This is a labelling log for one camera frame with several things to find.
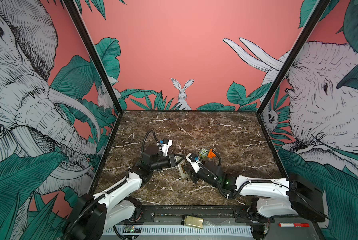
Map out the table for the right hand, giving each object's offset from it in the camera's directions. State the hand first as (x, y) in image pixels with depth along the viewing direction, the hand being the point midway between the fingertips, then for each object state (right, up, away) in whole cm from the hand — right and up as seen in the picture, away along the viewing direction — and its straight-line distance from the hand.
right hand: (183, 164), depth 75 cm
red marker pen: (+55, -28, -4) cm, 62 cm away
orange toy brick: (+18, +1, +21) cm, 28 cm away
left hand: (0, +4, +1) cm, 4 cm away
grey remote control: (-2, +2, 0) cm, 3 cm away
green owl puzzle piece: (+13, +1, +20) cm, 24 cm away
